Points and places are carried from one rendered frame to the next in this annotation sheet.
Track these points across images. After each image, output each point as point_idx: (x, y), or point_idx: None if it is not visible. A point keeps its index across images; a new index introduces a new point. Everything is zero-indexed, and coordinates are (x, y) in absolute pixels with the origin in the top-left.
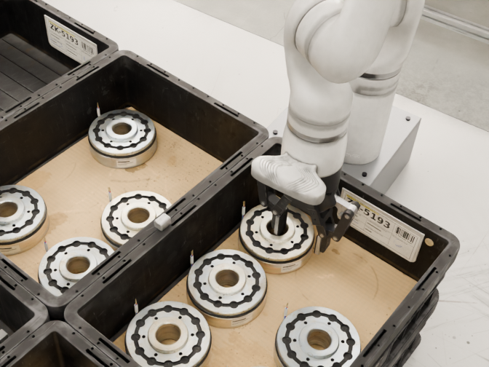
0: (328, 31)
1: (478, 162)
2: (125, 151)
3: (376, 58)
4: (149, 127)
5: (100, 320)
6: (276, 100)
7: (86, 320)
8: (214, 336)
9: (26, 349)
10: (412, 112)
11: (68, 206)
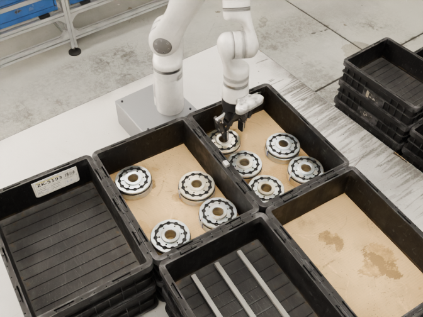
0: (250, 40)
1: None
2: (150, 180)
3: (178, 60)
4: (136, 167)
5: None
6: (97, 133)
7: None
8: None
9: (277, 221)
10: (135, 87)
11: (167, 216)
